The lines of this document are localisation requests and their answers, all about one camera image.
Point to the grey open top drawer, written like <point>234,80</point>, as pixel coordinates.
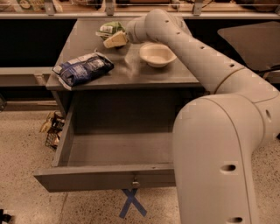
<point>108,152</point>

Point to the blue chip bag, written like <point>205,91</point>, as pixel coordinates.
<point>82,69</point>

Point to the blue tape cross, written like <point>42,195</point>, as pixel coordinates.
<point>131,200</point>

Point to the brass drawer knob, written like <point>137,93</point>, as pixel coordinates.
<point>135,183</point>

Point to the black wire basket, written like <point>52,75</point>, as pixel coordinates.
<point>53,127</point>

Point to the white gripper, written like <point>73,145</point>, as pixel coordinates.
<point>130,31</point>

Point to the black object floor corner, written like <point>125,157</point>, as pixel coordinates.
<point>4,217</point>

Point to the white paper bowl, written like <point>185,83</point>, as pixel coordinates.
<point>156,55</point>

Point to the grey wooden cabinet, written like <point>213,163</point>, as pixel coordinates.
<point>131,88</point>

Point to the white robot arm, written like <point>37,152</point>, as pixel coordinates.
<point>214,136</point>

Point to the green jalapeno chip bag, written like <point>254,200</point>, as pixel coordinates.
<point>109,29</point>

